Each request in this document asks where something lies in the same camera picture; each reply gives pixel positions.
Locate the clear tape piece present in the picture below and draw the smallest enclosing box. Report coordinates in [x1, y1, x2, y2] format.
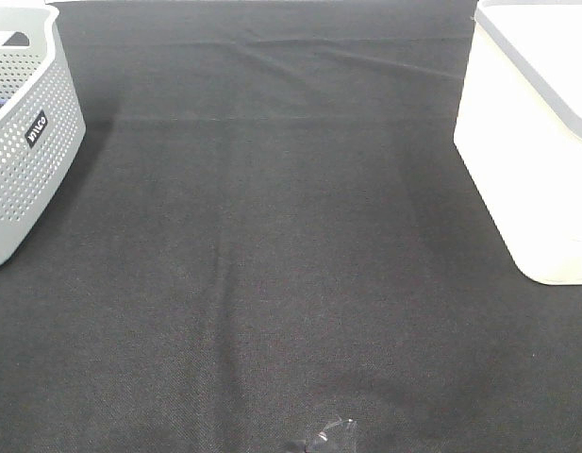
[306, 419, 358, 452]

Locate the black table cloth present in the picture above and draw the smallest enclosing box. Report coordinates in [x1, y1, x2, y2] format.
[0, 1, 582, 452]

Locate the grey perforated laundry basket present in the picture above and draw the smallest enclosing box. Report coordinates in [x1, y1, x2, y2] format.
[0, 1, 86, 266]

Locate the white plastic bin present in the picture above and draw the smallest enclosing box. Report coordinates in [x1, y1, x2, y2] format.
[454, 1, 582, 285]

